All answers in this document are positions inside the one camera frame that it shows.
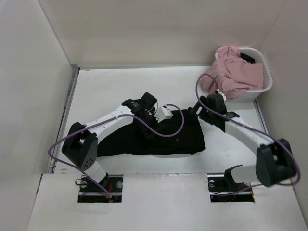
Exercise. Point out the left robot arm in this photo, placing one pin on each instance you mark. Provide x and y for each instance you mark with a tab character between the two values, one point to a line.
82	149

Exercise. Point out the pink trousers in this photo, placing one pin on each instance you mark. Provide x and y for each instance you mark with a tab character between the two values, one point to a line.
232	75

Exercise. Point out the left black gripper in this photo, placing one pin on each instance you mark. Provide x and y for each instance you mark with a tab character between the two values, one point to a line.
152	113

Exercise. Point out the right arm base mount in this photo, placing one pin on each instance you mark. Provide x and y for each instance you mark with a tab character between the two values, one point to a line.
224	190

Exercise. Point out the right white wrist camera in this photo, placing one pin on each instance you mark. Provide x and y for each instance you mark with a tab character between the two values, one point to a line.
222	94

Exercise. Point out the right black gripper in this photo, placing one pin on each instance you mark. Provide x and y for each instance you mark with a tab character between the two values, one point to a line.
201	115

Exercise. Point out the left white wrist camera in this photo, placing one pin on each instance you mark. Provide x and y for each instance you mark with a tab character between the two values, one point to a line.
162	113

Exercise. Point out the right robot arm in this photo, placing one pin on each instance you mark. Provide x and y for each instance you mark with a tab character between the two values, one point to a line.
274	159

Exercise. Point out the white laundry basket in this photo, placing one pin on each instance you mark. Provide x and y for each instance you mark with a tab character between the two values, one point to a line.
258	56

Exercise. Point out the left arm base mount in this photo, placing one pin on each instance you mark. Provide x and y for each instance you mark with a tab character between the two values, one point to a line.
89	192

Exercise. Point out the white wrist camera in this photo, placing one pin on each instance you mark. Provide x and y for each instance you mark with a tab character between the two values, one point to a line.
162	113
222	94

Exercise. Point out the black garment in basket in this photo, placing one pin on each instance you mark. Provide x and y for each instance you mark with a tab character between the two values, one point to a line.
247	58

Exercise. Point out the black trousers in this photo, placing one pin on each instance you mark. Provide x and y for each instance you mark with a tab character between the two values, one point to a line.
130	139

